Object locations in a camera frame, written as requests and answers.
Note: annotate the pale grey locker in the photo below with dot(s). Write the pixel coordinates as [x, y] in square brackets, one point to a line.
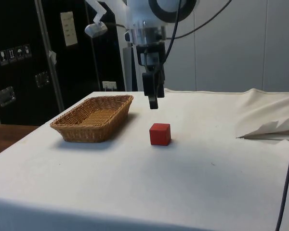
[281, 48]
[183, 72]
[228, 60]

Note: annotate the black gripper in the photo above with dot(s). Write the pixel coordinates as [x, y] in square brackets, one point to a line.
[150, 56]

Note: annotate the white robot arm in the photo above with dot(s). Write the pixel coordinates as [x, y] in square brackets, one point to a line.
[139, 14]

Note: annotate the brown wicker basket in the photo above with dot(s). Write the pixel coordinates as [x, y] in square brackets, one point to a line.
[91, 120]

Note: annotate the black cabinet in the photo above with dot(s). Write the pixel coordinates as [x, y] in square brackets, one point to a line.
[19, 29]

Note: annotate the red cube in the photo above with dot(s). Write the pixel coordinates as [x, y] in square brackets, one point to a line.
[160, 134]

